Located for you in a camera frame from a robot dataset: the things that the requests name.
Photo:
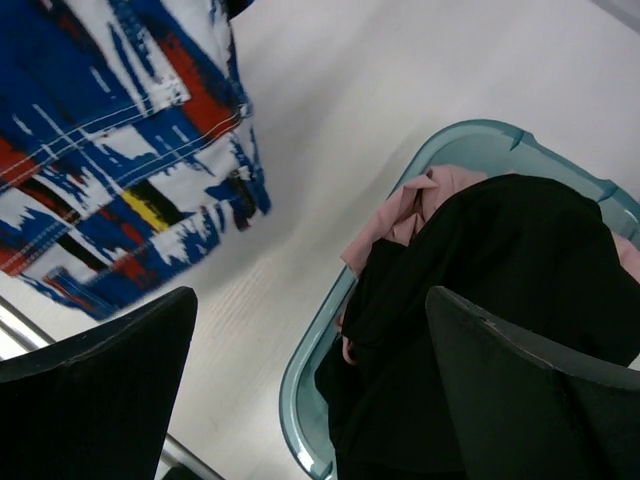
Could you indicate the blue white patterned trousers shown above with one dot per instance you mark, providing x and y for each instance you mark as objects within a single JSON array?
[{"x": 127, "y": 145}]

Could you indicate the teal plastic basket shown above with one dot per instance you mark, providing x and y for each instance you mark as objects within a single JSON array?
[{"x": 489, "y": 146}]

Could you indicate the pink garment in basket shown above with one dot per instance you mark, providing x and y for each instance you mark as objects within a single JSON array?
[{"x": 395, "y": 220}]

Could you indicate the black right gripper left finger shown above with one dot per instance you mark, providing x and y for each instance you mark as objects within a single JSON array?
[{"x": 97, "y": 405}]

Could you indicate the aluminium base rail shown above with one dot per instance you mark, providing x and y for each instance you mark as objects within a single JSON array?
[{"x": 20, "y": 335}]

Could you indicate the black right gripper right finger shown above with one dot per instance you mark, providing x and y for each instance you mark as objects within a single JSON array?
[{"x": 526, "y": 407}]

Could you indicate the black garment in basket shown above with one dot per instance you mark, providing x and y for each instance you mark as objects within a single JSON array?
[{"x": 389, "y": 418}]

